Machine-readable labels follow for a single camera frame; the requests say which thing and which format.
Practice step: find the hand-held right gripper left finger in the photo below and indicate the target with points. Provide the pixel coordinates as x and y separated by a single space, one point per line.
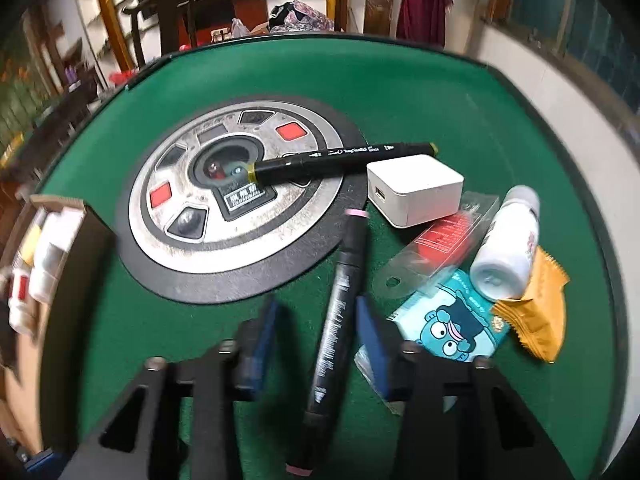
262 340

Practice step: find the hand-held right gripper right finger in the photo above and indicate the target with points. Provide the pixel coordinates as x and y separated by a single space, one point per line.
372 345

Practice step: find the black marker with pink caps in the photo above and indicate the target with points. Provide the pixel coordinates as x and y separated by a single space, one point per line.
340 300

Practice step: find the brown cardboard box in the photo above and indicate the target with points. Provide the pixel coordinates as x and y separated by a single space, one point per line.
75 270

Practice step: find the white bottle with red label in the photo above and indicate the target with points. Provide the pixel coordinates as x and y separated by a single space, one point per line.
21 292

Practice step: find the teal cartoon tissue packet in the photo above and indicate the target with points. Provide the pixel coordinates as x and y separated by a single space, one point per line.
450 325

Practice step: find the clear packet with red content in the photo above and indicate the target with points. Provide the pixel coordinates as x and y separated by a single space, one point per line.
440 240

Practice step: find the round table control panel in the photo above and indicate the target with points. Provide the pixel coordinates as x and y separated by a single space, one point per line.
165 240

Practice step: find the yellow snack packet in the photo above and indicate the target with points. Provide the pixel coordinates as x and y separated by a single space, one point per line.
547 280
532 330

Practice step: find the white plastic bottle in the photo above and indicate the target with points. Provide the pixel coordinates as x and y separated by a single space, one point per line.
505 245

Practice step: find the white charger block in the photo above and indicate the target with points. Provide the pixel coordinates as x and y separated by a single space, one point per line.
420 185

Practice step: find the black marker with yellow caps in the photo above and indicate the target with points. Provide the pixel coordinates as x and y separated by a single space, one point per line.
340 157

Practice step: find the small red object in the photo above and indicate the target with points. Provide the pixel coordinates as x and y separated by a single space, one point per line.
121 78

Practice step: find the floral cloth pile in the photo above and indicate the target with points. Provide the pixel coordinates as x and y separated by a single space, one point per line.
300 17

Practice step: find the red wooden cabinet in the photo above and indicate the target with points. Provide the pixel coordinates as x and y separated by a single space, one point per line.
230 7

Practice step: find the dark wooden chair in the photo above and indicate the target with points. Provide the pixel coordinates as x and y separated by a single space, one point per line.
150 25

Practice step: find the maroon hanging cloth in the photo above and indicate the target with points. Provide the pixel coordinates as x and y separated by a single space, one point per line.
425 7

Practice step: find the golden curved wooden frame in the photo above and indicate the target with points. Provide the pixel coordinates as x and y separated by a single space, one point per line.
112 15

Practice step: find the window with wooden frame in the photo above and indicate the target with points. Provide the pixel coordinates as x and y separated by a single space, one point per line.
570 15

